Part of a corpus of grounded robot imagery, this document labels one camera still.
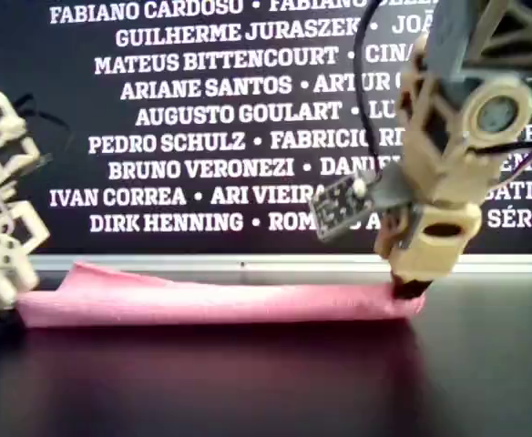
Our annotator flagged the black camera circuit board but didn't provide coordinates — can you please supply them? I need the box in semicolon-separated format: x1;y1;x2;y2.
308;176;376;242

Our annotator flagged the black banner with white names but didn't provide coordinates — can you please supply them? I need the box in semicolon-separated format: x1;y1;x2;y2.
0;0;532;256

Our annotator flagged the aluminium frame rail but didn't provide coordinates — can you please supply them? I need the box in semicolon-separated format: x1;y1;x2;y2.
26;252;532;277

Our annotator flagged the pink cloth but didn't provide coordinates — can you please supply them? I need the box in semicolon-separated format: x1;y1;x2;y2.
17;259;426;330

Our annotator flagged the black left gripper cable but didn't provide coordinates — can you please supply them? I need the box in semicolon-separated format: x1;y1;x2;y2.
0;93;74;197

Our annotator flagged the black camera cable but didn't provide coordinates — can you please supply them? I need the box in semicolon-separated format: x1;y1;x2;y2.
352;0;388;183

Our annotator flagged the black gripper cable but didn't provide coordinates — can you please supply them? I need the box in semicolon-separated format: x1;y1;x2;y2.
465;136;532;183
0;93;74;197

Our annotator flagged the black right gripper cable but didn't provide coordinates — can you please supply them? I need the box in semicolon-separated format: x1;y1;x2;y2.
465;136;532;183

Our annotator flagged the right gripper beige lattice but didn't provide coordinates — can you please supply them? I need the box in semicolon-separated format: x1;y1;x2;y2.
373;35;532;301

